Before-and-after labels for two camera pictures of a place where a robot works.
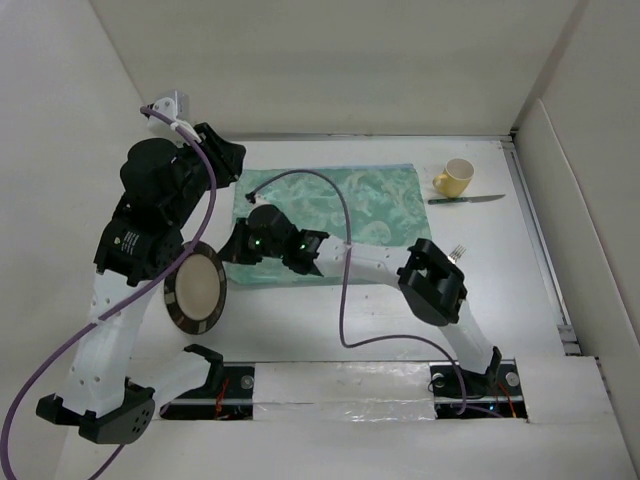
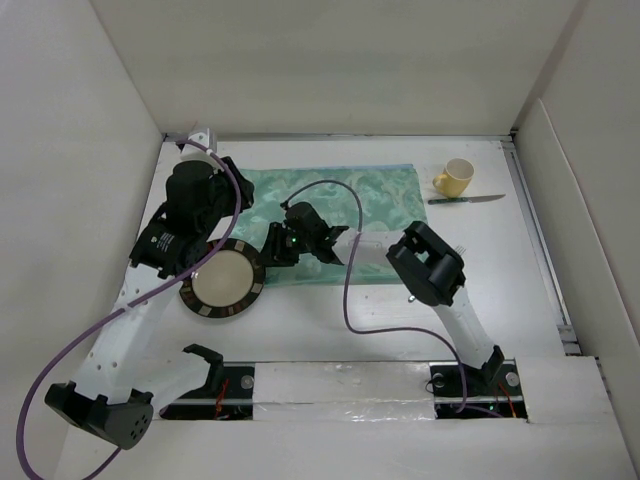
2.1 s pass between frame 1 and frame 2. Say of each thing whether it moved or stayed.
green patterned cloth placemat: moved
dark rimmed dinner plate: moved
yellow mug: stayed
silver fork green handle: stayed
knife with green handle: stayed
